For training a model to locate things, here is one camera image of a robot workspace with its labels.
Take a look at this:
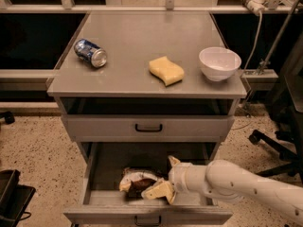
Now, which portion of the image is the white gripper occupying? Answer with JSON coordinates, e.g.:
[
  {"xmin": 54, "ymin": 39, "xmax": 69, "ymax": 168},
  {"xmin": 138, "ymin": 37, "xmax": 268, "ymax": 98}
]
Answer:
[{"xmin": 141, "ymin": 155, "xmax": 191, "ymax": 204}]

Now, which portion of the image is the brown chip bag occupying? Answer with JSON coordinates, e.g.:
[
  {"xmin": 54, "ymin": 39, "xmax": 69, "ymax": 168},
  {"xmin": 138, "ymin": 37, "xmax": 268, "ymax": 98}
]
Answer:
[{"xmin": 119, "ymin": 167, "xmax": 165, "ymax": 200}]

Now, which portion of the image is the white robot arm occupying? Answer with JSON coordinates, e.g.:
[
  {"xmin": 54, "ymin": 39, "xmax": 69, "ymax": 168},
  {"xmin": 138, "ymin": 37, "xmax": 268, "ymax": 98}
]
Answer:
[{"xmin": 141, "ymin": 156, "xmax": 303, "ymax": 225}]

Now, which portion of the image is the open grey middle drawer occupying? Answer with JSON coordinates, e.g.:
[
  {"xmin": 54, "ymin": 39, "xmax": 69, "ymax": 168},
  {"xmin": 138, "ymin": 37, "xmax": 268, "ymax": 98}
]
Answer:
[{"xmin": 64, "ymin": 143, "xmax": 232, "ymax": 227}]

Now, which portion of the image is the grey drawer cabinet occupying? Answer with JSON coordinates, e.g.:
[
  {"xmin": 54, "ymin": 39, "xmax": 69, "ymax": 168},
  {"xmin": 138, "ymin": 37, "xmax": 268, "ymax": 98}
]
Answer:
[{"xmin": 45, "ymin": 10, "xmax": 248, "ymax": 227}]

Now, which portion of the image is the closed grey top drawer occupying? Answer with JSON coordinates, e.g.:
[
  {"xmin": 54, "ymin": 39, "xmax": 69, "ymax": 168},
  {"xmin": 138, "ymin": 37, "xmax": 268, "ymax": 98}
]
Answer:
[{"xmin": 62, "ymin": 114, "xmax": 234, "ymax": 142}]

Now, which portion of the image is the yellow sponge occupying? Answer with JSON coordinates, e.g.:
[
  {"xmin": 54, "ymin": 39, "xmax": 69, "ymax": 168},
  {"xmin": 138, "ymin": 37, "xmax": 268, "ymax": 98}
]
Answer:
[{"xmin": 149, "ymin": 57, "xmax": 185, "ymax": 86}]

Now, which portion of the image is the white bowl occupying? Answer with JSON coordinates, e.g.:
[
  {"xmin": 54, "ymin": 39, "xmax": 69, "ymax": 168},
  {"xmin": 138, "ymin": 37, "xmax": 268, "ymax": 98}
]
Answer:
[{"xmin": 199, "ymin": 47, "xmax": 241, "ymax": 81}]

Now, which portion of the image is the black office chair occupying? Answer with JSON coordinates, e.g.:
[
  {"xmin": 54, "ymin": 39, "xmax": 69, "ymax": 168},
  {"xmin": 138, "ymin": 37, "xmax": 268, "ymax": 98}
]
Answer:
[{"xmin": 248, "ymin": 31, "xmax": 303, "ymax": 183}]

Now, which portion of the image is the blue soda can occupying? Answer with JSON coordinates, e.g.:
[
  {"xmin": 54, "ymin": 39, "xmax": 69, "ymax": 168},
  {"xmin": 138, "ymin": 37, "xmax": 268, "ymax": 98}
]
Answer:
[{"xmin": 74, "ymin": 39, "xmax": 107, "ymax": 68}]

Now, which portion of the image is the black bin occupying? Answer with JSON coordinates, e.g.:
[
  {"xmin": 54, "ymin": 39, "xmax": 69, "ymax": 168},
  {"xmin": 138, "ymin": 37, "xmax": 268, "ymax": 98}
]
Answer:
[{"xmin": 0, "ymin": 169, "xmax": 36, "ymax": 227}]

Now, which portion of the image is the black caster wheel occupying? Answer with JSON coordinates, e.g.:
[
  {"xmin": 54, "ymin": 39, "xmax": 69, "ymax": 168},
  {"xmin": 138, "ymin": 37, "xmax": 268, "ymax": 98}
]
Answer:
[{"xmin": 0, "ymin": 111, "xmax": 15, "ymax": 124}]

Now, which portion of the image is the white power strip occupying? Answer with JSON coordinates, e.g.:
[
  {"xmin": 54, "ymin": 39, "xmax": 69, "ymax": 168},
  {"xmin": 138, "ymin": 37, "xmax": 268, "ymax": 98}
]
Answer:
[{"xmin": 240, "ymin": 0, "xmax": 267, "ymax": 16}]

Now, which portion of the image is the grey cable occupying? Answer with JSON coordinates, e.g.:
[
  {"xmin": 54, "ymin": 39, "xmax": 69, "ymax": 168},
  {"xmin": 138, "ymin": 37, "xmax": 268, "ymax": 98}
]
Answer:
[{"xmin": 231, "ymin": 10, "xmax": 264, "ymax": 131}]

